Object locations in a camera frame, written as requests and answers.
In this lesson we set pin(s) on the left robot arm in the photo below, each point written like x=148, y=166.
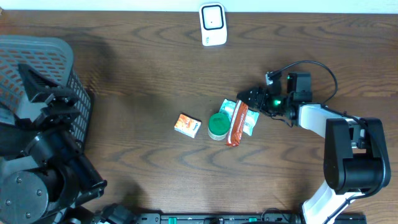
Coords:
x=45, y=174

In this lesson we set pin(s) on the green lid jar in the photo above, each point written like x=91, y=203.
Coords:
x=218, y=126

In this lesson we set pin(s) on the white barcode scanner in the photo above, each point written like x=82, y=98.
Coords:
x=213, y=24

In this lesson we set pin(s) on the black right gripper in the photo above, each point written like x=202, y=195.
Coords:
x=264, y=93

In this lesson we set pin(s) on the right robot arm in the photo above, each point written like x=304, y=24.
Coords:
x=355, y=159

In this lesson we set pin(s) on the grey plastic mesh basket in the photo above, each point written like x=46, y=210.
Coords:
x=53, y=58

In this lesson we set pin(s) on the green white wipes packet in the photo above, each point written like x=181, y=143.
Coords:
x=228, y=107

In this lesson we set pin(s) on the orange small box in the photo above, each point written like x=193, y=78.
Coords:
x=187, y=125

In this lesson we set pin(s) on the red chocolate bar wrapper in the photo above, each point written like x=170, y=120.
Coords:
x=237, y=123

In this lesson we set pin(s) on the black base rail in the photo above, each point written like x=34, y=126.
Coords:
x=117, y=213

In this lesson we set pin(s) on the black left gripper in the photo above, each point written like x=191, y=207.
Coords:
x=64, y=108

